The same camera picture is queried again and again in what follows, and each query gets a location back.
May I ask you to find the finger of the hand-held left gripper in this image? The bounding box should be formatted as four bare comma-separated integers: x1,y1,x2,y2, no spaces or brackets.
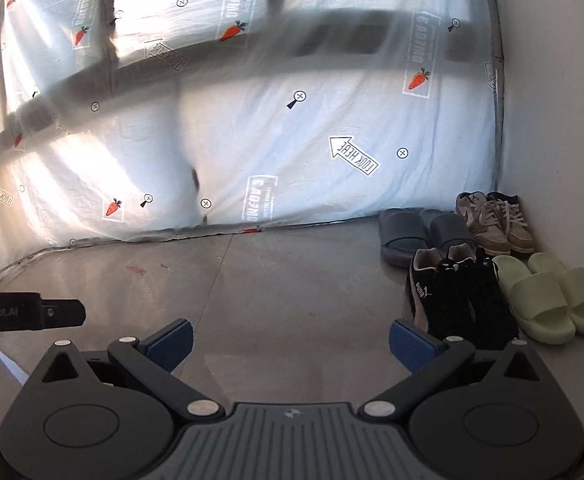
39,299,87,329

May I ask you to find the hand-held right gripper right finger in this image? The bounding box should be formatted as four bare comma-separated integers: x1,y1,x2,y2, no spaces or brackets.
358,319,557,419

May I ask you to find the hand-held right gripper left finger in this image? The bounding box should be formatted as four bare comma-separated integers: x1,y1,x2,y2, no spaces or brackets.
29,318,226,419

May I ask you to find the black suede sneaker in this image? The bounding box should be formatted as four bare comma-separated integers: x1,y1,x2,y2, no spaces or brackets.
446,242,521,352
409,247,473,342

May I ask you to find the dark blue slide sandal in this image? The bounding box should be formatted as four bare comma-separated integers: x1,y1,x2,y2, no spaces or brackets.
419,210,474,259
378,208,430,267

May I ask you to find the pale green slide sandal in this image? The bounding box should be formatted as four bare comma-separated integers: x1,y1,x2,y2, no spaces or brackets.
492,255,578,345
527,252,584,335

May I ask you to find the tan white lace-up sneaker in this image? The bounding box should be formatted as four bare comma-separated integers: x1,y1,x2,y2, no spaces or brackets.
487,192,536,254
455,191,512,256

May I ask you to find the white printed sheet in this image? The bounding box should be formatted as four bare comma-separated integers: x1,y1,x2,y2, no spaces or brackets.
0,0,505,291

